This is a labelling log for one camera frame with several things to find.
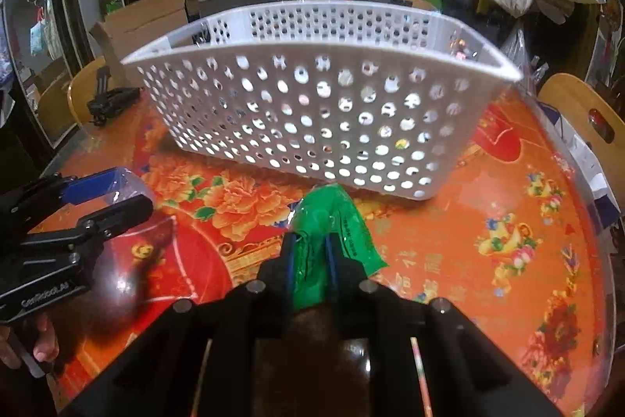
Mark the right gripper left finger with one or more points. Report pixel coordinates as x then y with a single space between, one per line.
197 359

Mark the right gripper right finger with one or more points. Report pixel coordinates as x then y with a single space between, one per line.
426 359

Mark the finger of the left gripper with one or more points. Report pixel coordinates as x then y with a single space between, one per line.
30 204
117 216

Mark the clear plastic bag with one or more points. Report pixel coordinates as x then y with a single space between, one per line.
125 185

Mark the green plastic bag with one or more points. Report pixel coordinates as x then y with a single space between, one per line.
326 211

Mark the person left hand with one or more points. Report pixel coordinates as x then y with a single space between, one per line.
41 336

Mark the left wooden chair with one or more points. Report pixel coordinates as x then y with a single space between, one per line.
83 88

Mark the wooden chair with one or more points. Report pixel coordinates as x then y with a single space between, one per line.
592 118
83 88

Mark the black phone holder clamp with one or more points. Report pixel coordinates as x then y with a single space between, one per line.
107 104

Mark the brown cardboard box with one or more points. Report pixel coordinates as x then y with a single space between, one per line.
125 30

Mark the white perforated plastic basket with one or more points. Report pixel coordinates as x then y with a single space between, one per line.
368 95

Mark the right wooden chair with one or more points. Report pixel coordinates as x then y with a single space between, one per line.
592 118

